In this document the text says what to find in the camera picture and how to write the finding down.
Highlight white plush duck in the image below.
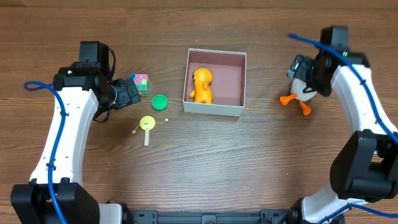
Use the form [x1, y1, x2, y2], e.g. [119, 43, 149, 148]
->
[279, 78, 317, 116]

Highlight multicoloured puzzle cube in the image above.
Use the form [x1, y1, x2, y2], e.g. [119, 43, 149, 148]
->
[130, 73, 150, 97]

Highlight orange dinosaur toy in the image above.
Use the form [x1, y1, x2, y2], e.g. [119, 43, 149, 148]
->
[189, 68, 213, 104]

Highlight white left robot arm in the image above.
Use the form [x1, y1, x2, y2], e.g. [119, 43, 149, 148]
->
[11, 41, 141, 223]

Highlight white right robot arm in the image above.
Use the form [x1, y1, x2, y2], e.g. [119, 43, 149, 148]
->
[286, 50, 397, 223]

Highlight green round plastic toy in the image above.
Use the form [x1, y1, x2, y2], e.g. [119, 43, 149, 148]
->
[152, 94, 168, 111]

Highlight yellow wooden rattle drum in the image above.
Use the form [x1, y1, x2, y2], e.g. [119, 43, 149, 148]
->
[132, 116, 169, 147]

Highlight white box with pink interior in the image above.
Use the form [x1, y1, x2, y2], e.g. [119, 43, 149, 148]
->
[183, 48, 247, 117]

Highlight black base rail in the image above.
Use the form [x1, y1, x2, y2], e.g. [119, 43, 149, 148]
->
[98, 208, 346, 224]

